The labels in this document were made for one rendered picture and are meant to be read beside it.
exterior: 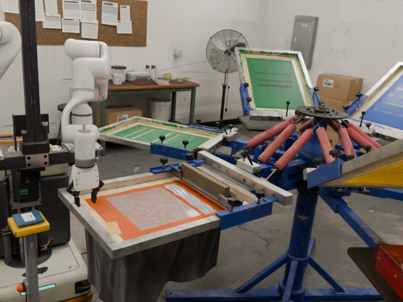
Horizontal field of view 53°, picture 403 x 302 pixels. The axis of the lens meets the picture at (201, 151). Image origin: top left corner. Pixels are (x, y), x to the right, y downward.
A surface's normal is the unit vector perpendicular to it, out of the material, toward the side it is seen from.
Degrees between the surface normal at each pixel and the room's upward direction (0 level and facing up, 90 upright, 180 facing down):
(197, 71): 90
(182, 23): 90
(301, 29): 90
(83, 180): 92
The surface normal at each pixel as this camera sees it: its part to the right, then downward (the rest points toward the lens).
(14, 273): 0.07, -0.95
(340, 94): -0.71, 0.22
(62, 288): 0.51, 0.30
